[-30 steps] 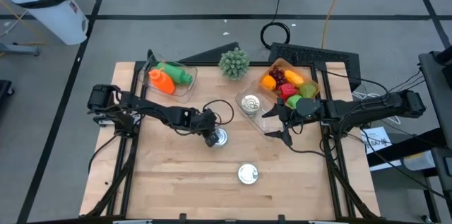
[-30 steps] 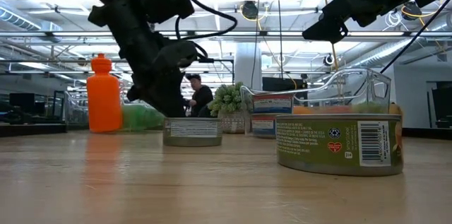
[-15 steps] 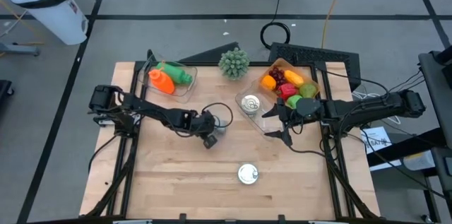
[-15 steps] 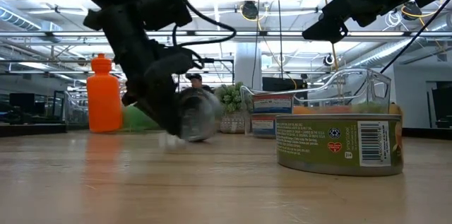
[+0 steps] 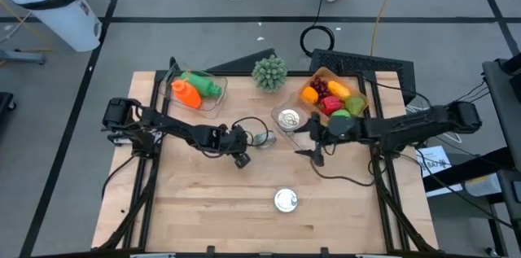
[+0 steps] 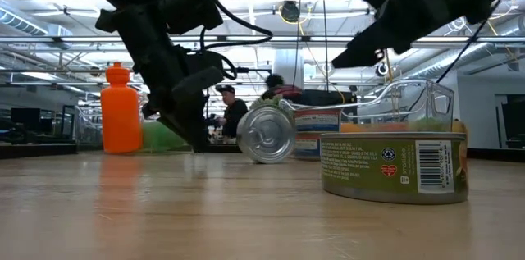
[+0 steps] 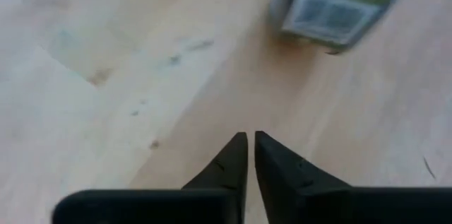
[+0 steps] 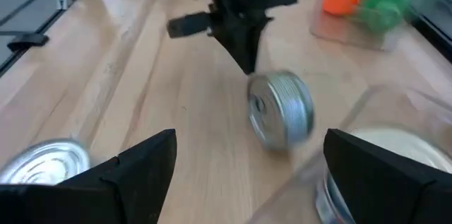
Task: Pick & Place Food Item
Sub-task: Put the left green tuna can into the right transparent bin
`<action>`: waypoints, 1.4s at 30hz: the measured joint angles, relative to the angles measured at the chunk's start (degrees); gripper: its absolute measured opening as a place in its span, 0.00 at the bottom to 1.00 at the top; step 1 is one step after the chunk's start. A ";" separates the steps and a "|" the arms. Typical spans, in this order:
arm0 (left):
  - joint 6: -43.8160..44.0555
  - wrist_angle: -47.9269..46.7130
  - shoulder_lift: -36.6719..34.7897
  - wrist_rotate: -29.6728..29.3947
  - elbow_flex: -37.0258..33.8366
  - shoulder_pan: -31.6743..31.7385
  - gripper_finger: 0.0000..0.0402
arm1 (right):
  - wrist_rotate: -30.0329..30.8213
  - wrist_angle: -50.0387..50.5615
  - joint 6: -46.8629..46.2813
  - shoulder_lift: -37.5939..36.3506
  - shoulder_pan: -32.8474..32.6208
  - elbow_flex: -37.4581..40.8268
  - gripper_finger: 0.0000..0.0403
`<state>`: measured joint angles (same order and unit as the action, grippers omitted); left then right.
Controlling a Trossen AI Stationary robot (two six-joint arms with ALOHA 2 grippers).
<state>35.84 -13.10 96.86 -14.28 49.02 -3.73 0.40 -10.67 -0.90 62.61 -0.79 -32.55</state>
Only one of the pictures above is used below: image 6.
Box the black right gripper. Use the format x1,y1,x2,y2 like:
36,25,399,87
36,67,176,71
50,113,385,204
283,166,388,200
330,0,473,70

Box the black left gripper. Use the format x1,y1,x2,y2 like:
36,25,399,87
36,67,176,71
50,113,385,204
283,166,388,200
94,3,226,154

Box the orange squeeze bottle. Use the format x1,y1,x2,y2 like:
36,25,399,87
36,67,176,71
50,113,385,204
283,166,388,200
99,61,144,156

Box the green-label tin can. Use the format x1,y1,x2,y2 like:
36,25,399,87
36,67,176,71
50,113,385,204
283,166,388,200
319,130,470,206
235,103,298,166

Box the green apple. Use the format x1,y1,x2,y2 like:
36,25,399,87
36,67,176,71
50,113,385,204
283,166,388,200
409,117,452,133

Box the person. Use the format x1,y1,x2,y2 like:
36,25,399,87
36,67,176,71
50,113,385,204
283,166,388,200
211,84,250,141
261,72,304,103

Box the black monitor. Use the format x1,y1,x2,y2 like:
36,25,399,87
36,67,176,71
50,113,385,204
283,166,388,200
302,89,358,110

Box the clear plastic bin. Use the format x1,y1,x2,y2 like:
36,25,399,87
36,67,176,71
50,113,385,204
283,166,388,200
74,101,198,155
278,78,470,161

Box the black hanging cable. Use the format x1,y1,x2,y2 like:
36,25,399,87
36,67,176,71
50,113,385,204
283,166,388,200
319,0,331,93

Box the yellow cable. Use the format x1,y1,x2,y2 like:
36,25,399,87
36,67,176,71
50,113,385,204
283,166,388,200
381,46,399,121

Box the black camera rig stand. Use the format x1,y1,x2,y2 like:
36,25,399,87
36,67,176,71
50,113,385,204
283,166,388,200
229,66,273,89

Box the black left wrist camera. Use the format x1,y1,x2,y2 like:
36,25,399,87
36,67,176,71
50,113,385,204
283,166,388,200
157,0,226,36

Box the black table frame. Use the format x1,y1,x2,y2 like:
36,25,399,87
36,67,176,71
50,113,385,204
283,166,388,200
0,143,525,161

